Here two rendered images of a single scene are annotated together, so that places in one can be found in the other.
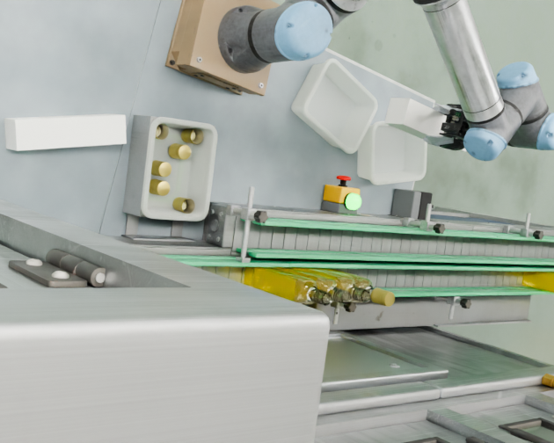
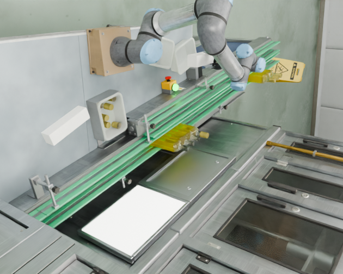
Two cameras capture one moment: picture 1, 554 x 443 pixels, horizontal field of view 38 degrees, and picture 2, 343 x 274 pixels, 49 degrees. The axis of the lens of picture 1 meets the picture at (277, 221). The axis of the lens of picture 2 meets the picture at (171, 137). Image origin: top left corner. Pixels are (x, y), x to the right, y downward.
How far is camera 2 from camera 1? 78 cm
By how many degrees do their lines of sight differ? 25
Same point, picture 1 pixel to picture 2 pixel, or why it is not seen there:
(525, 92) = (249, 58)
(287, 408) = not seen: outside the picture
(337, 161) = (163, 70)
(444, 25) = (220, 58)
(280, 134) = (140, 73)
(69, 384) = not seen: outside the picture
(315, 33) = (157, 52)
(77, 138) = (72, 127)
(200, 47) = (105, 66)
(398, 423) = (230, 194)
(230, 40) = (117, 58)
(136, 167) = (95, 122)
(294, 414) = not seen: outside the picture
